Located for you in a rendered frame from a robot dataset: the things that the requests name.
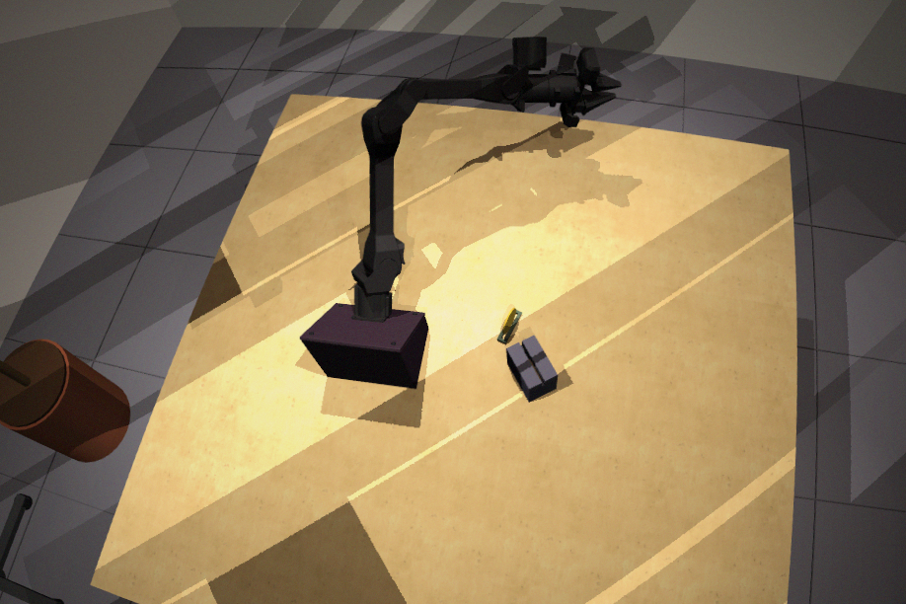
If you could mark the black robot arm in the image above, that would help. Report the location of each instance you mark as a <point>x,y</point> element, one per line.
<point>382,128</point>

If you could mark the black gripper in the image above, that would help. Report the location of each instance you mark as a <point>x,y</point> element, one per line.
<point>570,92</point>

